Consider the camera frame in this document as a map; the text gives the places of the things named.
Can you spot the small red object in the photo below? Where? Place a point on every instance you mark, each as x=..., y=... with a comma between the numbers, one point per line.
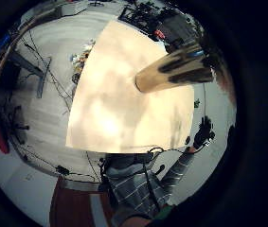
x=159, y=34

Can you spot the black equipment rack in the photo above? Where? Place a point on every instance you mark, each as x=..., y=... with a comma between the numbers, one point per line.
x=146, y=15

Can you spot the the person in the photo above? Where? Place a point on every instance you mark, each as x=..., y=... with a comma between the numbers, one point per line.
x=133, y=186

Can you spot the pile of colourful items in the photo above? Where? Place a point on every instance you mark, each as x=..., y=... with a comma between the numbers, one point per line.
x=80, y=60

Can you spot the grey metal stand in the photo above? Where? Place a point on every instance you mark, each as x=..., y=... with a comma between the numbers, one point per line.
x=42, y=77

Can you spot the dark red cabinet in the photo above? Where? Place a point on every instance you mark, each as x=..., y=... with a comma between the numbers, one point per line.
x=73, y=206

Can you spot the red and black chair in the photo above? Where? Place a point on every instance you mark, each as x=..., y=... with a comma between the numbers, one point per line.
x=1, y=138

